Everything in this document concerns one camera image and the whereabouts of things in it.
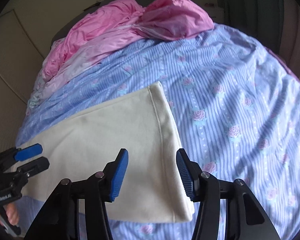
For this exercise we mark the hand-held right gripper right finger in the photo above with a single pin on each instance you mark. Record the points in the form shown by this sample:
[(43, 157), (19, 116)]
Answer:
[(187, 177)]

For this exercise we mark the light blue floral blanket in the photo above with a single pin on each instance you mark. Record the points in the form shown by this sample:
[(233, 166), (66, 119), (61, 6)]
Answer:
[(36, 100)]

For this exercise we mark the cream pants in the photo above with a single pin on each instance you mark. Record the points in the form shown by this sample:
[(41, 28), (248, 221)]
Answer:
[(102, 130)]

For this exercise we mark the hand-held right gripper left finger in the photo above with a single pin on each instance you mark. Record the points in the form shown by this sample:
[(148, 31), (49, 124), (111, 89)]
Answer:
[(118, 177)]

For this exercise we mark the person's left hand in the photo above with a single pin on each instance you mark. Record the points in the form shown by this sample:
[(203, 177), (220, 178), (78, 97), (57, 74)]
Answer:
[(13, 215)]

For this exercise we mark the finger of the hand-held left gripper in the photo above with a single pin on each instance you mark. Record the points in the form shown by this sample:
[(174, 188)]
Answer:
[(35, 166), (28, 152)]

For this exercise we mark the blue striped floral bedsheet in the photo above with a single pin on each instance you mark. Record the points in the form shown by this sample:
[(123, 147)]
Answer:
[(227, 92)]

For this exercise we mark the pink blanket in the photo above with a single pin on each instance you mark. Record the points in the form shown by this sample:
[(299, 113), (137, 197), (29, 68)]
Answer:
[(102, 27)]

